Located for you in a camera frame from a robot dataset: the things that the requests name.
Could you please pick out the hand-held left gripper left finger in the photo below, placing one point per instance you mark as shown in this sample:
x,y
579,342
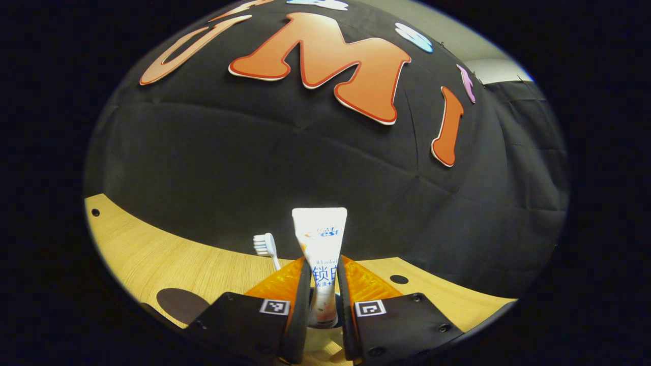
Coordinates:
x,y
302,315

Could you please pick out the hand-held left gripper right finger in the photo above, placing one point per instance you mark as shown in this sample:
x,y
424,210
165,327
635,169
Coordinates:
x,y
347,315

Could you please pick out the white toothpaste tube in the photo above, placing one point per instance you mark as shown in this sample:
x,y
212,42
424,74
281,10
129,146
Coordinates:
x,y
320,244

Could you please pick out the white toothbrush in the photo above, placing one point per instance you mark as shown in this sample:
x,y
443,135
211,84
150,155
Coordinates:
x,y
265,245

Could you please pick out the dark round coaster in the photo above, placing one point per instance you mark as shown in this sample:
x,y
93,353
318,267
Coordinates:
x,y
180,305

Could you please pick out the light wooden desktop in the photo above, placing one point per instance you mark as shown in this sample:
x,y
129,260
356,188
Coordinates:
x,y
152,254

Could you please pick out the black backdrop cloth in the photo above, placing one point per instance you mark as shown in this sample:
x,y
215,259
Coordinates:
x,y
254,162

